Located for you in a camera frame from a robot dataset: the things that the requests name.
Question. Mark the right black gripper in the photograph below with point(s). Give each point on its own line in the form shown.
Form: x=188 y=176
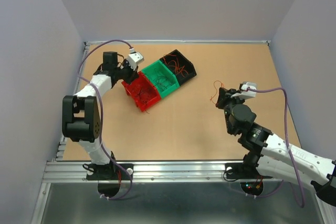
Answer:
x=229 y=92

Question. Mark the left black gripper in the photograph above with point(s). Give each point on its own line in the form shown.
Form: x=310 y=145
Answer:
x=133 y=74

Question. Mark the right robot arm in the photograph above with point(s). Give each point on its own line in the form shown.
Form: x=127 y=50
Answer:
x=269 y=155

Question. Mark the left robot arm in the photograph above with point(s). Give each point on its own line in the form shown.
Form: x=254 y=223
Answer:
x=82 y=112

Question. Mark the red plastic bin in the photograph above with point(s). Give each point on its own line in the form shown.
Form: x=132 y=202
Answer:
x=143 y=92

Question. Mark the green plastic bin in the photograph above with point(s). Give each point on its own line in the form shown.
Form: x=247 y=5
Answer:
x=162 y=78

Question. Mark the black plastic bin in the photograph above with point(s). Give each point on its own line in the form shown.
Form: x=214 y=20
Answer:
x=180 y=66

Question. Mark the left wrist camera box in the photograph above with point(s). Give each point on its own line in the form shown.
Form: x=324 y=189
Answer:
x=134 y=59

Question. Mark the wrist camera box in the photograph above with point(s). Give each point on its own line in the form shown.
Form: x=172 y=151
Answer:
x=247 y=90
x=134 y=59

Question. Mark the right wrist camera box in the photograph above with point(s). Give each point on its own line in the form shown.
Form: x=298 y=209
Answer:
x=247 y=90

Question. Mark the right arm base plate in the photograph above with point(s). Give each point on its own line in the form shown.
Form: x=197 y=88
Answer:
x=238 y=171

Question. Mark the aluminium mounting rail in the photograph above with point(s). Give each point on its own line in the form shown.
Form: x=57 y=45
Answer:
x=145 y=172

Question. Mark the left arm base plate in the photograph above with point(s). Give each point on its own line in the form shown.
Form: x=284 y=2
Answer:
x=108 y=172

